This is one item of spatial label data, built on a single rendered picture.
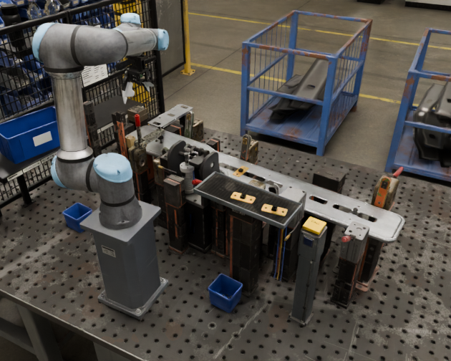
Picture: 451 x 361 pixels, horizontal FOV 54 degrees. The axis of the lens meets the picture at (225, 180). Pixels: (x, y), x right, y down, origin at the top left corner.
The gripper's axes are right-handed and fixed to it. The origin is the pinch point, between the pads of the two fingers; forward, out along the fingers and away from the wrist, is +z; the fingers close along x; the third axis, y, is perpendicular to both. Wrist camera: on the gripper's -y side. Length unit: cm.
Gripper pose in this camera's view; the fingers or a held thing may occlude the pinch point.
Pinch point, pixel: (135, 97)
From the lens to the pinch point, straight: 202.2
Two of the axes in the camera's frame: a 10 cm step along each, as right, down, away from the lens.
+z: 0.0, 8.2, 5.7
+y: 8.3, 3.1, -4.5
